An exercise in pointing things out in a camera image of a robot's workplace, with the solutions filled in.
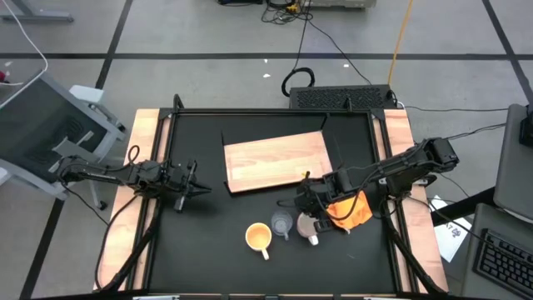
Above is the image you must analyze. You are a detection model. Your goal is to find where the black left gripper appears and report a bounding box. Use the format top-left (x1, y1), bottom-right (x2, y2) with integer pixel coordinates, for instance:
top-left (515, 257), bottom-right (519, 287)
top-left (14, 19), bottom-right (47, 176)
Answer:
top-left (164, 159), bottom-right (212, 213)

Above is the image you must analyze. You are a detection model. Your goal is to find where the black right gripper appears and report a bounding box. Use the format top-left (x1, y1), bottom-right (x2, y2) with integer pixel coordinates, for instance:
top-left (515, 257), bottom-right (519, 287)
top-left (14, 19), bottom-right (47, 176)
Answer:
top-left (277, 174), bottom-right (334, 233)

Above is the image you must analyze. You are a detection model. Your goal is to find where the clear glass cup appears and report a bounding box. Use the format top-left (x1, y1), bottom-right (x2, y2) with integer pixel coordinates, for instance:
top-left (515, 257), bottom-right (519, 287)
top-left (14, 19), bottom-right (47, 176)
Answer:
top-left (271, 210), bottom-right (294, 242)

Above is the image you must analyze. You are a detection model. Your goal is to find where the white mug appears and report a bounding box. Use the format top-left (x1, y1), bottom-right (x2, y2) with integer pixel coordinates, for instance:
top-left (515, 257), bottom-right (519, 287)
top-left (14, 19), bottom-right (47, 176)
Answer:
top-left (296, 211), bottom-right (321, 247)

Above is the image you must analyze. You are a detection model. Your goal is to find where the yellow mug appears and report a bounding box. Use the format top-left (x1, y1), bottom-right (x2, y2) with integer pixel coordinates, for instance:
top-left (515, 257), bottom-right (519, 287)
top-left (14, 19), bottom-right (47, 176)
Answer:
top-left (244, 222), bottom-right (274, 262)

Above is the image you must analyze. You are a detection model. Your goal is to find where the orange cloth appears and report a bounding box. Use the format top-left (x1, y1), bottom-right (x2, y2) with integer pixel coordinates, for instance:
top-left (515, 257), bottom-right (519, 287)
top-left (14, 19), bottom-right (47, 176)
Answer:
top-left (324, 189), bottom-right (374, 235)

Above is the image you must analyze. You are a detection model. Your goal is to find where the black perforated computer case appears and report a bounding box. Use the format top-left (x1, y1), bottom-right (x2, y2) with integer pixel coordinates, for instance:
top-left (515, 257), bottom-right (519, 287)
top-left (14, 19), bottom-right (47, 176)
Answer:
top-left (288, 84), bottom-right (396, 110)

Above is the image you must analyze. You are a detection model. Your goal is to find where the white paper sheet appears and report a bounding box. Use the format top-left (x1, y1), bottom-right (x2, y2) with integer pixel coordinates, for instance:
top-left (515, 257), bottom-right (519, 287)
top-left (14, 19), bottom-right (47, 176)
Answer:
top-left (428, 195), bottom-right (474, 263)

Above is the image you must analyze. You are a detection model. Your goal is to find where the black desk leg bar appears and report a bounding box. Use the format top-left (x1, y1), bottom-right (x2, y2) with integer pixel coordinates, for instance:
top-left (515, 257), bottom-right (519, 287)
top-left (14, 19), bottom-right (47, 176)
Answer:
top-left (431, 187), bottom-right (496, 227)

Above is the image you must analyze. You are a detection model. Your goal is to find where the grey office chair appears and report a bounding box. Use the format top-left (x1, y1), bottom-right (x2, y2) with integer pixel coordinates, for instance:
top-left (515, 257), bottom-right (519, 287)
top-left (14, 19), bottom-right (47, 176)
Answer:
top-left (0, 70), bottom-right (128, 209)

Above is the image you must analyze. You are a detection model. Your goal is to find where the grey equipment box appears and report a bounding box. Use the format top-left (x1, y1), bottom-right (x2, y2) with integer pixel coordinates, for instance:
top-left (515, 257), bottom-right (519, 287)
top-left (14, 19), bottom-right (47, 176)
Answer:
top-left (307, 0), bottom-right (378, 10)

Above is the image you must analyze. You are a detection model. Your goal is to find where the black keyboard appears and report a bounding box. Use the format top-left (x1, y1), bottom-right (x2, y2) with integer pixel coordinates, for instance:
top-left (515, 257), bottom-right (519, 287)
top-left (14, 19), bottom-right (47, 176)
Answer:
top-left (474, 227), bottom-right (533, 299)

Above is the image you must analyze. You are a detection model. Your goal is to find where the black monitor stand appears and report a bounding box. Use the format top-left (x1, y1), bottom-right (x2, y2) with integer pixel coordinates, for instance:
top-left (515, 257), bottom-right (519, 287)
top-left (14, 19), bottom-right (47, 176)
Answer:
top-left (519, 106), bottom-right (533, 148)

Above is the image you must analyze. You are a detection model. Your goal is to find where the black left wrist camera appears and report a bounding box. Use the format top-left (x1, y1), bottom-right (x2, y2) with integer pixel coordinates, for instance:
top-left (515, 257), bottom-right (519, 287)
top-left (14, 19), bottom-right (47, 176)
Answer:
top-left (166, 162), bottom-right (187, 181)

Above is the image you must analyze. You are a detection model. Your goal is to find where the black frame strut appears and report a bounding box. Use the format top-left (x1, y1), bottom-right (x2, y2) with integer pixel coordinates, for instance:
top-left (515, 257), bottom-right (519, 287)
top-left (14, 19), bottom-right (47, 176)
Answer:
top-left (99, 199), bottom-right (162, 293)
top-left (381, 199), bottom-right (449, 295)

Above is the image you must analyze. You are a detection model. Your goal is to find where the black aluminium table frame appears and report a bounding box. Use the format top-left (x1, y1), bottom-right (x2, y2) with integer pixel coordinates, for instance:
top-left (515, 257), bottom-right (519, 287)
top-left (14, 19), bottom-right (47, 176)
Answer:
top-left (147, 93), bottom-right (401, 295)

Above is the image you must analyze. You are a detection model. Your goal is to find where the black cable with coil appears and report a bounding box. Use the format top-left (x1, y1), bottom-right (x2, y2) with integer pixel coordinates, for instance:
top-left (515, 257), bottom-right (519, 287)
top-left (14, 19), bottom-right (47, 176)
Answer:
top-left (281, 0), bottom-right (316, 98)

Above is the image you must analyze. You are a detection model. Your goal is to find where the black floor cable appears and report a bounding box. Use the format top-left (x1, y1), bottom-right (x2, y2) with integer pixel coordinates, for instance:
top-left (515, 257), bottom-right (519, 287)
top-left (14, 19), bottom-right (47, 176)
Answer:
top-left (401, 103), bottom-right (509, 113)
top-left (445, 122), bottom-right (507, 142)
top-left (307, 20), bottom-right (374, 87)

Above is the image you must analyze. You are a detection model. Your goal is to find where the black cable tangle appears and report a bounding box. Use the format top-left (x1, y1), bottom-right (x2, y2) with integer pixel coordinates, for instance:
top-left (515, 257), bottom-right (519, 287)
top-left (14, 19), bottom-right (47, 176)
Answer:
top-left (260, 0), bottom-right (313, 25)

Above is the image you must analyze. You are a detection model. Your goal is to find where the yellow cable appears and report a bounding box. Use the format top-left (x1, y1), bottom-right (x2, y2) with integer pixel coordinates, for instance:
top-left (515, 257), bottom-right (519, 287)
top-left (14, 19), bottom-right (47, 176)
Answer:
top-left (386, 0), bottom-right (416, 87)

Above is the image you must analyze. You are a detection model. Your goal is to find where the white cable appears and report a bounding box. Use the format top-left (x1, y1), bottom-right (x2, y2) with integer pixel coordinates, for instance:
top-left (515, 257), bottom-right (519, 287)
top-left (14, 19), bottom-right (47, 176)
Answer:
top-left (0, 0), bottom-right (49, 87)

